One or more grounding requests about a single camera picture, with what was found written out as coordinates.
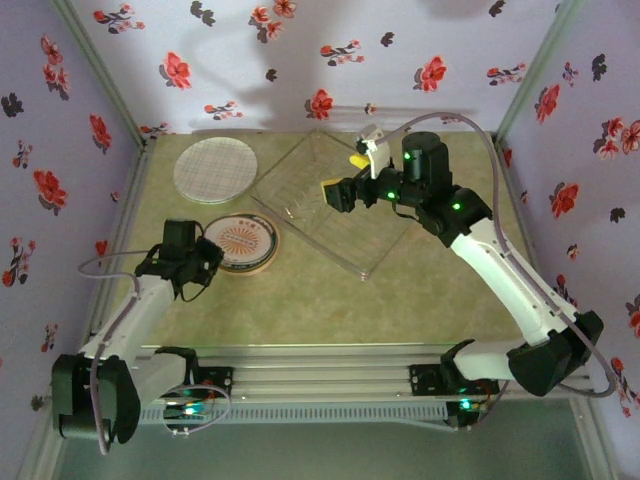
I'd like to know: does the small orange sunburst plate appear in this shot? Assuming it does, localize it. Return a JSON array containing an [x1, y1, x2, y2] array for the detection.
[[215, 217, 271, 262]]

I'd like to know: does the yellow plate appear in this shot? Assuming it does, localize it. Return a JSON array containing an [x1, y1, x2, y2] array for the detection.
[[214, 214, 282, 276]]

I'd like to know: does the white grid pattern plate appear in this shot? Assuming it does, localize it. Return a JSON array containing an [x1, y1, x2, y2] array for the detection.
[[173, 136, 259, 205]]

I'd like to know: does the left controller board green light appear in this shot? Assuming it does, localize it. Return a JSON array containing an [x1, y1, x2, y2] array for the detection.
[[162, 399, 214, 422]]

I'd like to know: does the controller board green light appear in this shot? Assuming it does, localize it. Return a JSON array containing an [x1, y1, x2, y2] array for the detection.
[[457, 397, 490, 416], [162, 399, 214, 422]]

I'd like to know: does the right controller board green light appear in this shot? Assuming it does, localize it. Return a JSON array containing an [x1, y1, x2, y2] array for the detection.
[[457, 397, 490, 416]]

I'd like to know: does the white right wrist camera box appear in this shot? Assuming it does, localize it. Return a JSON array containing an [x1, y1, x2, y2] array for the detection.
[[355, 124, 392, 177]]

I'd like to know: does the thin black left wrist cable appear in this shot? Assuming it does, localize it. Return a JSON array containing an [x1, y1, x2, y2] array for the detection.
[[172, 272, 214, 304]]

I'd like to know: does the clear wire dish rack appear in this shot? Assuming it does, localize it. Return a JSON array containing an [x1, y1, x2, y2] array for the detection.
[[248, 127, 416, 281]]

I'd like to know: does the lavender right arm cable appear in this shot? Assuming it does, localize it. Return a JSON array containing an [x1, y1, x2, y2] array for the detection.
[[379, 112, 619, 434]]

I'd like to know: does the lavender arm cable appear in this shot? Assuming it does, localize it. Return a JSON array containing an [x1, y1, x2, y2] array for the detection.
[[77, 249, 232, 456], [379, 112, 619, 434]]

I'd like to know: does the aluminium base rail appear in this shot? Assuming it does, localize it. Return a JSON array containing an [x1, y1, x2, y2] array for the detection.
[[79, 342, 597, 401]]

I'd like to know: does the lavender left arm cable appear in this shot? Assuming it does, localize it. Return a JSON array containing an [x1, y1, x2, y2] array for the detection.
[[77, 249, 232, 456]]

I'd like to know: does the aluminium enclosure corner post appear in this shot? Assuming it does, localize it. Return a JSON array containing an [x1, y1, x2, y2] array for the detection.
[[52, 0, 151, 149], [494, 0, 589, 141]]

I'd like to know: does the grey slotted cable duct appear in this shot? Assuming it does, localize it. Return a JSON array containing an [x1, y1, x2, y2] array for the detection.
[[137, 403, 449, 426]]

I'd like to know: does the aluminium lower frame post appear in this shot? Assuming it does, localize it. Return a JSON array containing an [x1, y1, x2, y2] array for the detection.
[[19, 399, 69, 480], [569, 397, 614, 480]]

